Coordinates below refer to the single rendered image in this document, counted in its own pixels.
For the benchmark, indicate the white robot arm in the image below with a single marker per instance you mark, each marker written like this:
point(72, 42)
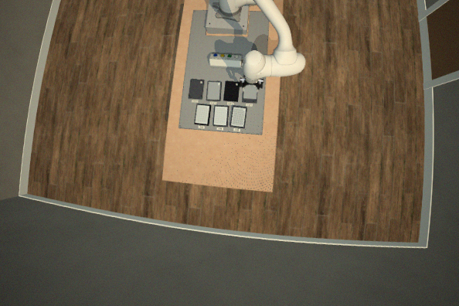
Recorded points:
point(284, 61)

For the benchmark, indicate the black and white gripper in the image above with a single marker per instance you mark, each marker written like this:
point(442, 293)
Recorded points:
point(243, 84)

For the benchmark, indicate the cream operator panel with buttons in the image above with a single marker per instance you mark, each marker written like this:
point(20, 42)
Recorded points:
point(226, 61)

